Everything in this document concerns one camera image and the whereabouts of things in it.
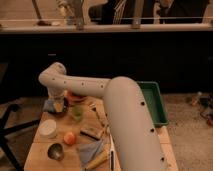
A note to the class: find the orange fruit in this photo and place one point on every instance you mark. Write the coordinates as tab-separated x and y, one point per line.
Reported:
70	138

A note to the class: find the white dish brush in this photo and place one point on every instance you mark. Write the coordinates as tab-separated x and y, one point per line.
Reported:
112	155

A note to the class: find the dark purple bowl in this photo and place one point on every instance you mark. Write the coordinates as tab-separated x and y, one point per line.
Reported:
62	113

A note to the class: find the small green cup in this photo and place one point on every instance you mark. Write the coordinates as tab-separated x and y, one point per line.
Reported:
77	113

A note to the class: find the dark rectangular block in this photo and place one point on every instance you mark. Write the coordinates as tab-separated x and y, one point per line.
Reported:
91	132

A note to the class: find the blue folded cloth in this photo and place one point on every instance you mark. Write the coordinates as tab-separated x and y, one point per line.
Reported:
88	152

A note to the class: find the blue sponge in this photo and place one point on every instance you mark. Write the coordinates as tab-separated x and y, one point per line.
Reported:
48	106

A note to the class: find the green plastic tray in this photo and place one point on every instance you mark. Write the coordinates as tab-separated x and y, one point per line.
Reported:
152	95

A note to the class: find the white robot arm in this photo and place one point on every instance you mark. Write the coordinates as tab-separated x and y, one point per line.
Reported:
136	141

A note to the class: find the small metal cup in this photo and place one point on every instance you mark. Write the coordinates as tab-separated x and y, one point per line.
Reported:
55	152

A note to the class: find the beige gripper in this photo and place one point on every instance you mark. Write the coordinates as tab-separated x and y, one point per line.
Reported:
58	105

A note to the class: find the orange bowl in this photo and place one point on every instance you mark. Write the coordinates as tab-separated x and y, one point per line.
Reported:
72	97

